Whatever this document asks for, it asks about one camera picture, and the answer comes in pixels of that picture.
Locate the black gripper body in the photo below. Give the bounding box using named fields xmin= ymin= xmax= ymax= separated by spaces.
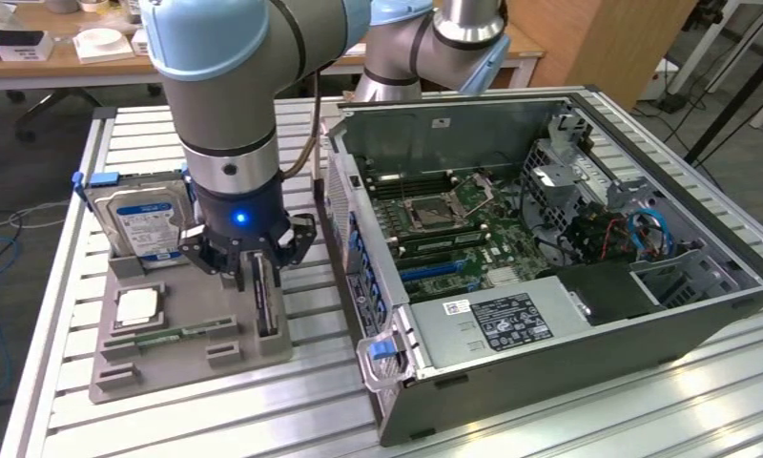
xmin=194 ymin=183 xmax=290 ymax=274

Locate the graphics card with metal bracket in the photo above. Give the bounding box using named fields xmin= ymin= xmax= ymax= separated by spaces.
xmin=244 ymin=251 xmax=281 ymax=338

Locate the silver CPU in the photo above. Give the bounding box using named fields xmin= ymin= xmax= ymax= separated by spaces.
xmin=114 ymin=288 xmax=161 ymax=323

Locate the green RAM stick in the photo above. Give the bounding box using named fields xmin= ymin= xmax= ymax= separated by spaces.
xmin=133 ymin=320 xmax=225 ymax=345

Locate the grey parts rack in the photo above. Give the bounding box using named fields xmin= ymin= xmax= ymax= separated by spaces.
xmin=86 ymin=251 xmax=297 ymax=406

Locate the CPU socket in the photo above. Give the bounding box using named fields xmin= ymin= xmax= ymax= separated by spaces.
xmin=401 ymin=193 xmax=469 ymax=233

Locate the blue expansion slot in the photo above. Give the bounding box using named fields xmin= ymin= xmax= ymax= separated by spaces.
xmin=398 ymin=260 xmax=469 ymax=282

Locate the installed RAM stick with label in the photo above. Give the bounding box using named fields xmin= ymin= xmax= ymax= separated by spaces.
xmin=397 ymin=232 xmax=491 ymax=257

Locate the blue case latch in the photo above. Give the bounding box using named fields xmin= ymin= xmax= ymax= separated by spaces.
xmin=367 ymin=336 xmax=403 ymax=362

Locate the metal socket cover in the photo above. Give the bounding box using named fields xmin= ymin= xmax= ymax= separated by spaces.
xmin=447 ymin=171 xmax=507 ymax=211

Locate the grey power supply unit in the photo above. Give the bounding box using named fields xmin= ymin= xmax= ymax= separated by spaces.
xmin=409 ymin=278 xmax=593 ymax=371

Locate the green motherboard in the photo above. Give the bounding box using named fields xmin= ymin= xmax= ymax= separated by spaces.
xmin=361 ymin=164 xmax=549 ymax=306

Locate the small silver heatsink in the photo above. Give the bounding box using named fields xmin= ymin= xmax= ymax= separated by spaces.
xmin=482 ymin=266 xmax=521 ymax=290

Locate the black office chair base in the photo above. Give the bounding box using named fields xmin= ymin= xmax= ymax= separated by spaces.
xmin=5 ymin=83 xmax=164 ymax=144

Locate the small white labelled box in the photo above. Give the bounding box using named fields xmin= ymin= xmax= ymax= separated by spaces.
xmin=129 ymin=27 xmax=157 ymax=57

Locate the perforated metal drive cage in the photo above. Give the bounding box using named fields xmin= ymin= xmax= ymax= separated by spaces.
xmin=521 ymin=137 xmax=611 ymax=239

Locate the white box with round part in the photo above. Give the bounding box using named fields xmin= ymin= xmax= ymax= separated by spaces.
xmin=72 ymin=27 xmax=137 ymax=65

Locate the wooden desk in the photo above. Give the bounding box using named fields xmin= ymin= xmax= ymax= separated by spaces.
xmin=0 ymin=0 xmax=547 ymax=104

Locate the open grey PC case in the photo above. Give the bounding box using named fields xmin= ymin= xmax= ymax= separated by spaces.
xmin=309 ymin=84 xmax=763 ymax=448

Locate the white box with black lid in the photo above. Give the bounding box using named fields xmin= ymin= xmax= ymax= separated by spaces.
xmin=0 ymin=29 xmax=56 ymax=63

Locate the grey disk bay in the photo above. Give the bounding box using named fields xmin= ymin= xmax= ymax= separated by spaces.
xmin=629 ymin=247 xmax=739 ymax=311

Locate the wooden cabinet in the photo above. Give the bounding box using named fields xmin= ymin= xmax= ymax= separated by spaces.
xmin=506 ymin=0 xmax=701 ymax=114

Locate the black stand pole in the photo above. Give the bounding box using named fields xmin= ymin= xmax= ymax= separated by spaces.
xmin=679 ymin=0 xmax=763 ymax=168

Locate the hard disk with blue bracket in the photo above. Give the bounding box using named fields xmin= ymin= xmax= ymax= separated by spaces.
xmin=72 ymin=164 xmax=200 ymax=269

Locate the white floor cable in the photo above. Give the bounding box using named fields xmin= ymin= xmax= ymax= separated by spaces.
xmin=0 ymin=199 xmax=70 ymax=231

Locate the red wire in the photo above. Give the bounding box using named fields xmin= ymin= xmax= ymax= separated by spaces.
xmin=601 ymin=217 xmax=631 ymax=261

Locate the blue wire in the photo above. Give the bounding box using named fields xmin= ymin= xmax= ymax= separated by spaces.
xmin=626 ymin=208 xmax=675 ymax=261

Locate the white table frame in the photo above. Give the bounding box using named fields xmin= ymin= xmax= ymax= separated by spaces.
xmin=665 ymin=0 xmax=749 ymax=96

